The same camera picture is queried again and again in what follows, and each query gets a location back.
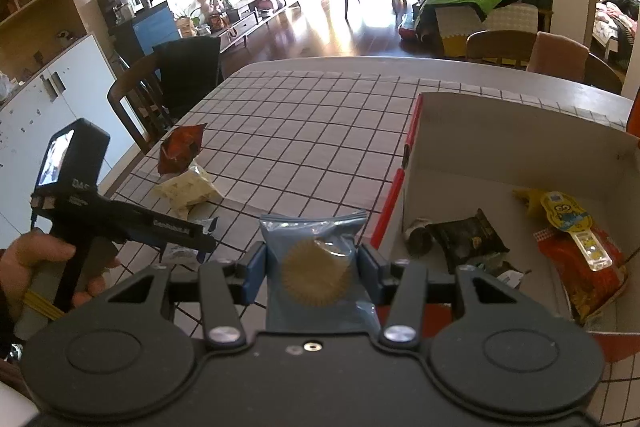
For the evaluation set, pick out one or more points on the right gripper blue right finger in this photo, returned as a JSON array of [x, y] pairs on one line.
[[374, 275]]

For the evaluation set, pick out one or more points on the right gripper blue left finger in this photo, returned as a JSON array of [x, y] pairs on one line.
[[250, 272]]

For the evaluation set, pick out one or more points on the blue cookie packet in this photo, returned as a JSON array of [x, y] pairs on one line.
[[312, 277]]

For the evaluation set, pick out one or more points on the white snack packet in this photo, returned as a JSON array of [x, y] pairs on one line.
[[193, 251]]

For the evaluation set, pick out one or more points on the black sesame snack packet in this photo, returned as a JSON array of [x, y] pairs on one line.
[[469, 241]]

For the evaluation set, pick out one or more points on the cream pastry packet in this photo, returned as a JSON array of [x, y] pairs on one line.
[[188, 189]]

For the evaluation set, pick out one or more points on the dark brown snack packet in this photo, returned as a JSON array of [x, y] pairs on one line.
[[500, 268]]

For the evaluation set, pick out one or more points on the dark red snack packet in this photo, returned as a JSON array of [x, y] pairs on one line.
[[179, 149]]

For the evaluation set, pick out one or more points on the yellow minion jelly cup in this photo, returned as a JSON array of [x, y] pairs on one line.
[[566, 215]]

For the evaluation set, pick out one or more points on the red yellow chip bag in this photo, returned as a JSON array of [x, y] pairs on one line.
[[588, 291]]

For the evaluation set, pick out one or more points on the yellow snack packet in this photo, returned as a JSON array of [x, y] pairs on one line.
[[530, 198]]

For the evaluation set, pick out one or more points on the person left hand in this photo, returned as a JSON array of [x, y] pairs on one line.
[[20, 261]]

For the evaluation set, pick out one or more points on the white sideboard cabinet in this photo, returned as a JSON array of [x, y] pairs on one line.
[[74, 86]]

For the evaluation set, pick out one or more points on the white grid tablecloth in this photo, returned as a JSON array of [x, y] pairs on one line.
[[318, 145]]

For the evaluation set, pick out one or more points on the wooden chair with black jacket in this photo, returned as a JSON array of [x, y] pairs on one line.
[[151, 95]]

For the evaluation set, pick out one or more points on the red cardboard box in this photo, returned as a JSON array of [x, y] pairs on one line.
[[466, 152]]

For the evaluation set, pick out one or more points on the blue cabinet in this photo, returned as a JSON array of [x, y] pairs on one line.
[[135, 38]]

